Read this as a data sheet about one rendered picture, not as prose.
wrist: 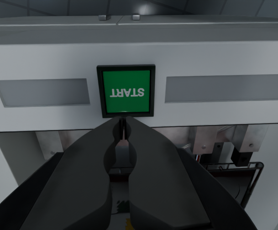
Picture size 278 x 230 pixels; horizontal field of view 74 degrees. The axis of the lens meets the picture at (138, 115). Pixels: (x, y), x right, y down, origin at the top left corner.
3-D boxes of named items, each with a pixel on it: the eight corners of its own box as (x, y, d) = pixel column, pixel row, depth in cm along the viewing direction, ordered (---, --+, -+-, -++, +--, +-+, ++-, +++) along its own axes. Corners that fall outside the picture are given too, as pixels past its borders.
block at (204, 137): (206, 143, 33) (212, 154, 31) (187, 143, 33) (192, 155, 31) (214, 103, 29) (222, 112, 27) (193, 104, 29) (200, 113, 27)
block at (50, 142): (70, 148, 33) (65, 159, 30) (50, 148, 32) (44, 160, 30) (60, 107, 29) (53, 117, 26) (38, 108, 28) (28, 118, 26)
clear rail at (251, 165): (259, 164, 36) (264, 170, 34) (62, 173, 34) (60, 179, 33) (262, 159, 35) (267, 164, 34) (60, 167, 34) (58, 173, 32)
